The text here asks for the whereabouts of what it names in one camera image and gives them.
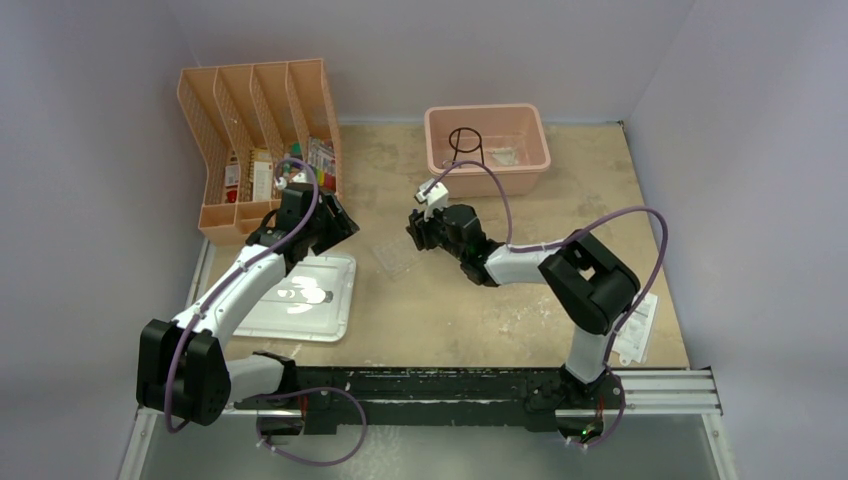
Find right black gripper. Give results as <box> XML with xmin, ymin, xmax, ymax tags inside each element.
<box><xmin>406</xmin><ymin>202</ymin><xmax>467</xmax><ymax>261</ymax></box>

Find clear plastic well plate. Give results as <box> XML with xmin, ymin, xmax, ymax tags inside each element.
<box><xmin>372</xmin><ymin>235</ymin><xmax>421</xmax><ymax>280</ymax></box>

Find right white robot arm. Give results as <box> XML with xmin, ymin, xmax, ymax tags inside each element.
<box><xmin>406</xmin><ymin>204</ymin><xmax>645</xmax><ymax>407</ymax></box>

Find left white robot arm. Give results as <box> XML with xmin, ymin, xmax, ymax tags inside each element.
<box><xmin>136</xmin><ymin>183</ymin><xmax>359</xmax><ymax>426</ymax></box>

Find colourful items in organizer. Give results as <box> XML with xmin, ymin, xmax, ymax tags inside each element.
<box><xmin>285</xmin><ymin>137</ymin><xmax>338</xmax><ymax>191</ymax></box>

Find white red box in organizer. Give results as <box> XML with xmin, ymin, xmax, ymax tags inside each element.
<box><xmin>223</xmin><ymin>149</ymin><xmax>274</xmax><ymax>203</ymax></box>

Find peach slotted file organizer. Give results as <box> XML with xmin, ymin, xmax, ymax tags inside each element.
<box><xmin>177</xmin><ymin>59</ymin><xmax>343</xmax><ymax>246</ymax></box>

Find pink plastic bin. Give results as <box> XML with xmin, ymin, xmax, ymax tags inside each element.
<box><xmin>424</xmin><ymin>103</ymin><xmax>551</xmax><ymax>198</ymax></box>

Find white instruction sheet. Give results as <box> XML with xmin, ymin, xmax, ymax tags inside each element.
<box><xmin>612</xmin><ymin>293</ymin><xmax>659</xmax><ymax>366</ymax></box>

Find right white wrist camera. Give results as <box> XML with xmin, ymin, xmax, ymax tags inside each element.
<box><xmin>414</xmin><ymin>179</ymin><xmax>449</xmax><ymax>220</ymax></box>

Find black wire tripod stand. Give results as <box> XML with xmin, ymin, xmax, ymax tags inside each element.
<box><xmin>448</xmin><ymin>126</ymin><xmax>485</xmax><ymax>165</ymax></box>

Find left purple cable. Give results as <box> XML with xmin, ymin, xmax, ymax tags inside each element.
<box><xmin>162</xmin><ymin>157</ymin><xmax>369</xmax><ymax>468</ymax></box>

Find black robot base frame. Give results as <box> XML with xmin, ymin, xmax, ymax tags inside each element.
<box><xmin>235</xmin><ymin>366</ymin><xmax>624</xmax><ymax>437</ymax></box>

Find aluminium rail frame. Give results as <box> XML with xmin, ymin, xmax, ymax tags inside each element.
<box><xmin>119</xmin><ymin>238</ymin><xmax>723</xmax><ymax>480</ymax></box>

